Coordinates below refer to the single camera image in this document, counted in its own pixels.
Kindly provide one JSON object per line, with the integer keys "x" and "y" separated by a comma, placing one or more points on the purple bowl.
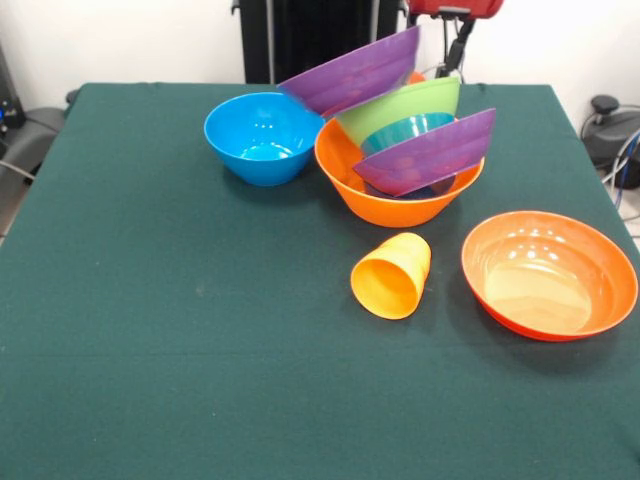
{"x": 430, "y": 155}
{"x": 350, "y": 80}

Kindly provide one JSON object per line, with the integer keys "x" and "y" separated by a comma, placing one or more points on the orange cup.
{"x": 390, "y": 285}

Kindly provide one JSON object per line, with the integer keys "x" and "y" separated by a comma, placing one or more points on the large orange bowl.
{"x": 390, "y": 210}

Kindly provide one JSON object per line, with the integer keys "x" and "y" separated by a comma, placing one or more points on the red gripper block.
{"x": 455, "y": 7}

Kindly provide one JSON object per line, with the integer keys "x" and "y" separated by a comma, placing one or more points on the small translucent blue bowl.
{"x": 400, "y": 132}
{"x": 420, "y": 192}

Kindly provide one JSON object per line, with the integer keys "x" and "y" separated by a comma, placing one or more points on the dark green tablecloth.
{"x": 250, "y": 375}

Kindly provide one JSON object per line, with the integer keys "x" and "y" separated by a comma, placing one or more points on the red cup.
{"x": 416, "y": 78}

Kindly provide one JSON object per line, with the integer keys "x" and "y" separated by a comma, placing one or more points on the red shallow bowl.
{"x": 545, "y": 280}

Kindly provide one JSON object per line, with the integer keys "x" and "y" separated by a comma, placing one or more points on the black equipment box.
{"x": 9, "y": 100}

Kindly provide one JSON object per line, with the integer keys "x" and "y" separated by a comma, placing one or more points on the green bowl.
{"x": 400, "y": 105}

